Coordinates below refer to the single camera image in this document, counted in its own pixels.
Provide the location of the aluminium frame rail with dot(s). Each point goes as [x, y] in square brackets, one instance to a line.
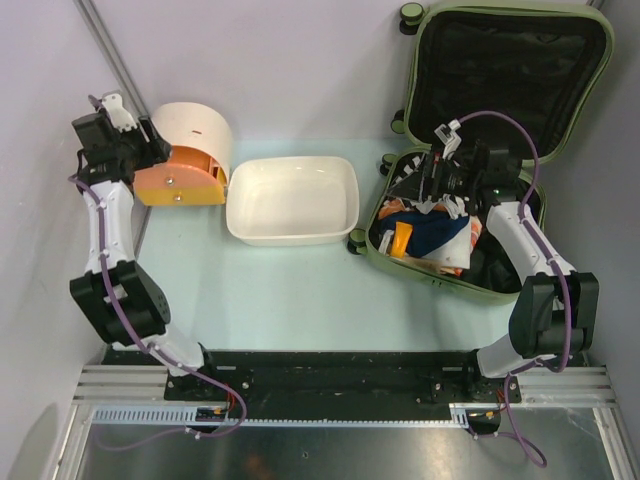
[575, 387]

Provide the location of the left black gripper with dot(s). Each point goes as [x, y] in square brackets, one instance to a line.
[155, 151]

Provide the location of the green hard-shell suitcase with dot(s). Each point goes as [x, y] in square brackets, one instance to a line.
[520, 72]

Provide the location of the navy blue garment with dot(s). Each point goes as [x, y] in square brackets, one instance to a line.
[428, 231]

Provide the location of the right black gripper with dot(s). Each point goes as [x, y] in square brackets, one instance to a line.
[429, 179]

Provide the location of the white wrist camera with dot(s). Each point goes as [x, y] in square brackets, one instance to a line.
[448, 135]
[121, 119]

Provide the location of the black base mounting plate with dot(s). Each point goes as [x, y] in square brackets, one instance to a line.
[355, 386]

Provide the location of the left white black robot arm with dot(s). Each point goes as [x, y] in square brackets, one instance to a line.
[123, 304]

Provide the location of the orange tube bottle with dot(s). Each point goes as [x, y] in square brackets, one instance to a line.
[402, 235]

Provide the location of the cream drawer box orange fronts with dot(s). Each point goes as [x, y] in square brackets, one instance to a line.
[199, 166]

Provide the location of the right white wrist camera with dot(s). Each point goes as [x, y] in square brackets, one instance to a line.
[448, 135]

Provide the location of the black white striped garment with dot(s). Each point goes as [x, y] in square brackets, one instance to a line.
[453, 205]

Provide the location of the white orange patterned cloth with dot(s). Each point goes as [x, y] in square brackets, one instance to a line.
[452, 258]

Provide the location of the white rectangular plastic basin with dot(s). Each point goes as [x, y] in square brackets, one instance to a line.
[293, 201]

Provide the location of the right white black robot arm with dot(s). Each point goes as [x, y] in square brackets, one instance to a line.
[554, 314]

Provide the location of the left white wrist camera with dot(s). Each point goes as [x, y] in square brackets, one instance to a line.
[121, 119]

